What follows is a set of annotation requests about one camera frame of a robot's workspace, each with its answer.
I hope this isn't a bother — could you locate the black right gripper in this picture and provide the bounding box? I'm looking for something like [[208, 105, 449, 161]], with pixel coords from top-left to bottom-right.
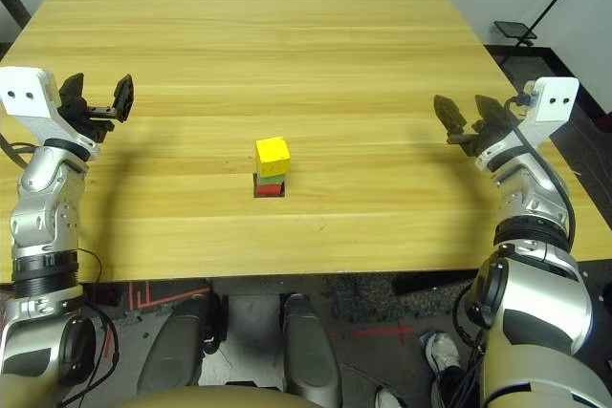
[[433, 96, 515, 159]]

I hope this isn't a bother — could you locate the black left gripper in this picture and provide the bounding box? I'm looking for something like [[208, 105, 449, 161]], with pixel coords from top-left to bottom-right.
[[58, 72, 135, 144]]

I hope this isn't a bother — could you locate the yellow wooden block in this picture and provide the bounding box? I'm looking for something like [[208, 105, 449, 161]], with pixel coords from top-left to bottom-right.
[[255, 136, 292, 178]]

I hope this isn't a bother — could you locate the speckled black rubber mat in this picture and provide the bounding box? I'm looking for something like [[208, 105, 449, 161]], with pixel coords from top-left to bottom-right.
[[329, 272, 474, 324]]

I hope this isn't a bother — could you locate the white bystander shoe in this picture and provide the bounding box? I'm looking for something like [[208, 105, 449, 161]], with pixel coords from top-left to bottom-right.
[[420, 331, 463, 375], [375, 386, 403, 408]]

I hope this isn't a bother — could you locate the black bystander trouser leg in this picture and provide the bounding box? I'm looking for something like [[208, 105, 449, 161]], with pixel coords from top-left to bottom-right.
[[437, 364, 482, 408]]

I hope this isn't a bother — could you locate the grey robot right leg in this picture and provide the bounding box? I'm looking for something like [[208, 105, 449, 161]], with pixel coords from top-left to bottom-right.
[[281, 292, 343, 408]]

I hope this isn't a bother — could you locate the beige robot torso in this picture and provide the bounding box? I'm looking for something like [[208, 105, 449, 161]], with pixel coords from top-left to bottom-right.
[[107, 384, 307, 408]]

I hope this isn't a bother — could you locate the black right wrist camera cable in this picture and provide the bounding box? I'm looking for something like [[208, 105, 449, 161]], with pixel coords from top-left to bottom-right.
[[504, 95, 575, 249]]

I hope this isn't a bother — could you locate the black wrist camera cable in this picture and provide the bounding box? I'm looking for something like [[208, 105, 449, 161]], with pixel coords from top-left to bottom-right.
[[0, 133, 34, 170], [504, 95, 575, 249]]

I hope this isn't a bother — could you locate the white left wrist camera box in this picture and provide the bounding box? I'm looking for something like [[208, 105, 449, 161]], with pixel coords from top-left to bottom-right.
[[0, 66, 102, 161]]

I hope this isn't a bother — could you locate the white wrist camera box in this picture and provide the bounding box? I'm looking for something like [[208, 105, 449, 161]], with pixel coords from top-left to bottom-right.
[[475, 75, 580, 180], [0, 66, 102, 161]]

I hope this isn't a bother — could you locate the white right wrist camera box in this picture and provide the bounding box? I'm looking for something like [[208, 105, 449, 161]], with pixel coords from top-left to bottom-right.
[[475, 75, 580, 180]]

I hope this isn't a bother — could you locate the black left wrist camera cable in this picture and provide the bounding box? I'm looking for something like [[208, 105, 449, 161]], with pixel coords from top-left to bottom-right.
[[0, 133, 34, 170]]

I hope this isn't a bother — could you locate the black table frame beam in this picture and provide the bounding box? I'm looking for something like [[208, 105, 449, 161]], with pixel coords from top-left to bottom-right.
[[391, 269, 479, 295]]

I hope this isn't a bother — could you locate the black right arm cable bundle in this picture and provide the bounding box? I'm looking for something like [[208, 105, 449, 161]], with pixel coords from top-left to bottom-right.
[[451, 283, 489, 408]]

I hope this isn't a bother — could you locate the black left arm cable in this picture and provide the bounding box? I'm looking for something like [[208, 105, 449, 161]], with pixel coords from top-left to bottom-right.
[[76, 247, 120, 395]]

